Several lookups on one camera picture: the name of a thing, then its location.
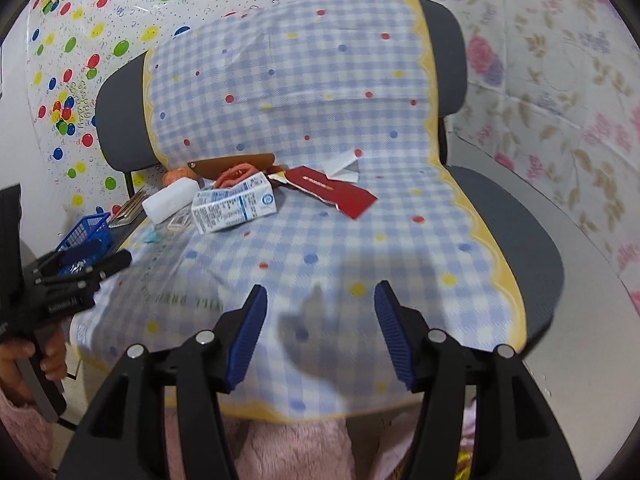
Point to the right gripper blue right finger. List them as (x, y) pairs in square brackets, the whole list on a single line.
[(390, 315)]

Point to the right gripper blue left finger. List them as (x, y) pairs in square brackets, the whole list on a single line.
[(247, 324)]

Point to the blue white milk carton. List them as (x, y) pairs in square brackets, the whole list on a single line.
[(217, 209)]

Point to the red paper fries box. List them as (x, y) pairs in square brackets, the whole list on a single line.
[(348, 198)]

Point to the small clear wrapper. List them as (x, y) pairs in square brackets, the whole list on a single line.
[(179, 221)]

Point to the teal paper scrap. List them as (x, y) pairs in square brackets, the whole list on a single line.
[(151, 238)]

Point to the orange knitted glove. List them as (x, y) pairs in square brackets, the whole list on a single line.
[(234, 175)]

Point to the white paper scrap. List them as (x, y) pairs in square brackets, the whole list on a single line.
[(343, 167)]

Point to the brown handled knife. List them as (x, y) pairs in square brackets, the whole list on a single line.
[(212, 168)]

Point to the pink trash bag bin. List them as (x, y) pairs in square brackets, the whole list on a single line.
[(406, 422)]

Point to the blue plastic basket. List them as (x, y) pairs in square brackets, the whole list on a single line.
[(85, 244)]

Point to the pink fluffy rug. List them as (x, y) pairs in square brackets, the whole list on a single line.
[(311, 450)]

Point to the dark grey office chair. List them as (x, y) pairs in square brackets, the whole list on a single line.
[(529, 250)]

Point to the red orange apple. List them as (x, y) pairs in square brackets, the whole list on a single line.
[(174, 175)]

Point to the blue checkered cloth cover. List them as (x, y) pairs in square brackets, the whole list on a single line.
[(344, 95)]

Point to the polka dot birthday backdrop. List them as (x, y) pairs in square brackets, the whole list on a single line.
[(73, 46)]

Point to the floral pink backdrop sheet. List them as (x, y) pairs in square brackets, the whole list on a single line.
[(554, 97)]

